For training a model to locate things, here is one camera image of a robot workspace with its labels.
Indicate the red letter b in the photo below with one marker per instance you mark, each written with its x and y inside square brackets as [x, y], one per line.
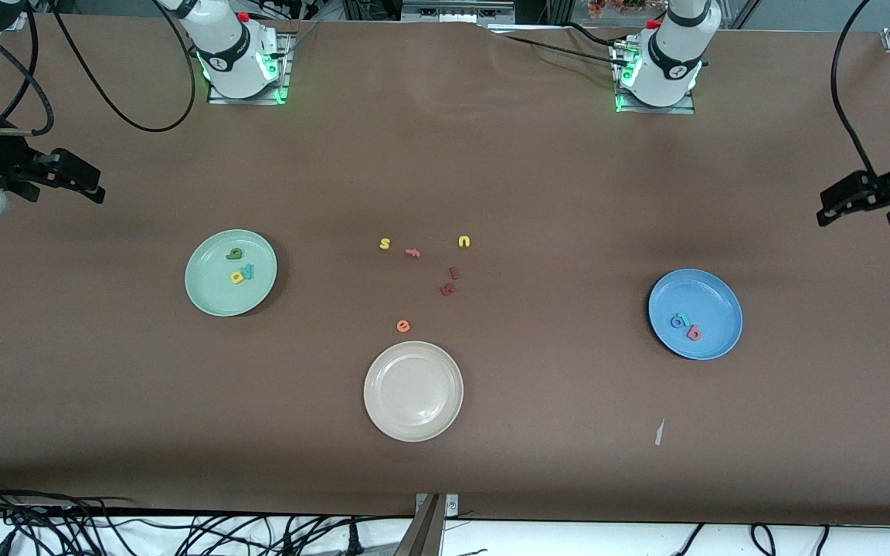
[697, 335]

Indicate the blue plate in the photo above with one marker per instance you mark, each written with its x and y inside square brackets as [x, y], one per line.
[715, 301]

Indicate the mint green plate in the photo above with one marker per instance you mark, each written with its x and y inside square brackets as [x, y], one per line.
[213, 297]

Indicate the orange artificial flowers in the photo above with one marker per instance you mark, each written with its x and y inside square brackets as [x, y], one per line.
[623, 6]

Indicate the white tape scrap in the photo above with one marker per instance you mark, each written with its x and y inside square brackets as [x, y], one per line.
[659, 432]

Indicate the beige plate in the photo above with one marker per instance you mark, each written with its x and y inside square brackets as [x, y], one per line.
[413, 391]

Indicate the dark equipment rack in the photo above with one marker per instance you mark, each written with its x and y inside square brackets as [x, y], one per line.
[445, 9]

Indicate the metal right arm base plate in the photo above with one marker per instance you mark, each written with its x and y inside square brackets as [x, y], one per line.
[217, 96]

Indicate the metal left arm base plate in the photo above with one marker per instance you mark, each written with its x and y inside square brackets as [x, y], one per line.
[684, 110]

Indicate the grey camera pole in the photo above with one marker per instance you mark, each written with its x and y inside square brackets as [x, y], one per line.
[423, 533]

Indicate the silver table edge bracket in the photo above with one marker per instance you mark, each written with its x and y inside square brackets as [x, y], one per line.
[451, 506]

